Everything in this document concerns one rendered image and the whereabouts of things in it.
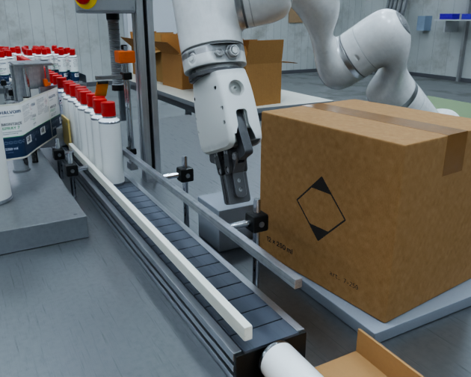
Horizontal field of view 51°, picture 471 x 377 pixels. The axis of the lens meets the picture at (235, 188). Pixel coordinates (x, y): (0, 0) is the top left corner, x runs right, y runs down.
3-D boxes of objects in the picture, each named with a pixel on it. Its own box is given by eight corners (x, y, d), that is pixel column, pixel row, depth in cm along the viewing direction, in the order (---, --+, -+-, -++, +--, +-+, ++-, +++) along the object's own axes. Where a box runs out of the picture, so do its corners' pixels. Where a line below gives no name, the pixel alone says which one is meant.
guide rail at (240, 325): (68, 149, 150) (67, 143, 150) (72, 149, 151) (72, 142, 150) (244, 342, 61) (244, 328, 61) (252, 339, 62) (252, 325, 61)
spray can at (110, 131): (101, 182, 125) (93, 101, 119) (121, 179, 128) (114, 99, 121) (107, 188, 121) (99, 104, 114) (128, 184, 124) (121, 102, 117)
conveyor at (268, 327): (42, 131, 200) (40, 121, 198) (63, 129, 203) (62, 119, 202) (244, 378, 63) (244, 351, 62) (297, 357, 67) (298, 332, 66)
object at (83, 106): (81, 162, 142) (72, 90, 135) (99, 159, 145) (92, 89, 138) (86, 167, 138) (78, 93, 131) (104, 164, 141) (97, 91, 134)
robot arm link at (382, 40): (372, 95, 137) (322, 36, 124) (436, 57, 127) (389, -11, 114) (379, 123, 129) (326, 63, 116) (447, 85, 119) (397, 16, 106)
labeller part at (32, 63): (9, 63, 157) (9, 60, 157) (45, 62, 163) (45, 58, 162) (13, 66, 146) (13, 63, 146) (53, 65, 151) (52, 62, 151)
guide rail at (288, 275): (91, 129, 152) (90, 125, 151) (95, 129, 152) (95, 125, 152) (294, 289, 63) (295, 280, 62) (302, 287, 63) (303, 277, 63)
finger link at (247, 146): (259, 133, 60) (247, 167, 63) (232, 95, 64) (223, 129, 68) (250, 135, 59) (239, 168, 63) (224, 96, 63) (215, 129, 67)
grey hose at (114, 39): (110, 90, 144) (104, 13, 138) (122, 88, 146) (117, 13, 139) (114, 91, 141) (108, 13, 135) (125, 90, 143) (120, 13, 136)
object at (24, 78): (19, 141, 166) (7, 62, 157) (59, 136, 172) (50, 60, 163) (24, 150, 154) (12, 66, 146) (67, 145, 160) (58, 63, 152)
